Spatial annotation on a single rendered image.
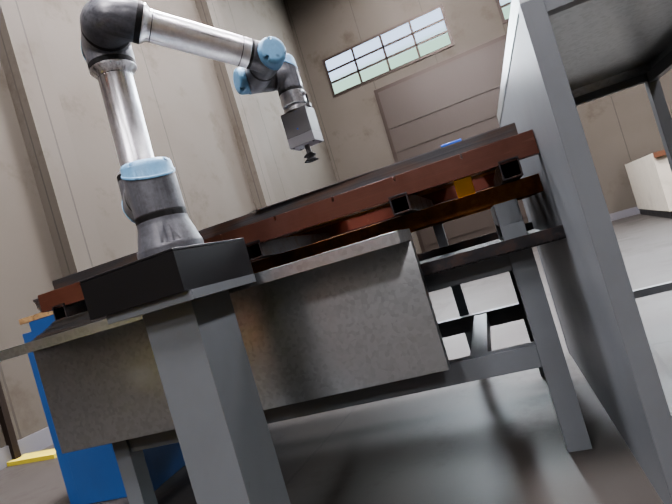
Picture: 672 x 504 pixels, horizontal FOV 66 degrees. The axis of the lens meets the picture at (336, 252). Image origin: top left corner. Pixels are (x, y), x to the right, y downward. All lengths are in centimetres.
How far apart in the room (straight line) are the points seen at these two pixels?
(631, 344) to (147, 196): 101
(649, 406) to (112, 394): 146
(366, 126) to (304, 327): 871
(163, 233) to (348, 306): 52
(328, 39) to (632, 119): 549
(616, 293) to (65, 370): 160
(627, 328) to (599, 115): 854
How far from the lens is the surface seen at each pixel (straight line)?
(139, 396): 176
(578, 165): 105
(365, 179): 145
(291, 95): 155
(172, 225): 119
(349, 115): 1016
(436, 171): 138
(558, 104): 106
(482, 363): 148
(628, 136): 955
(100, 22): 140
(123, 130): 141
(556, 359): 148
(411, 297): 136
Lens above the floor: 65
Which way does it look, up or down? 1 degrees up
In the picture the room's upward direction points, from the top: 17 degrees counter-clockwise
